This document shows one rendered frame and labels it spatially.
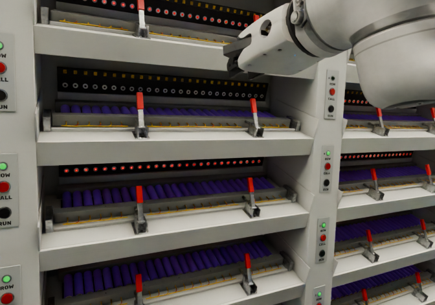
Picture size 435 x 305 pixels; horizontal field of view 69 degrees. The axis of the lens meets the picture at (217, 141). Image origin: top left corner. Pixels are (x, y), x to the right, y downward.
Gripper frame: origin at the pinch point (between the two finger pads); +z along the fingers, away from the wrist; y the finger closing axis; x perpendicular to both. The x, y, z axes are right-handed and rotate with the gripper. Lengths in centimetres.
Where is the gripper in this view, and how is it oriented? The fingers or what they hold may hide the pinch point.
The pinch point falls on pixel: (246, 66)
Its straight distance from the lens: 51.7
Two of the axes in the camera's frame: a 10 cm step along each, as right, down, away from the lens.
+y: 9.0, -0.1, 4.3
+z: -4.3, 1.0, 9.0
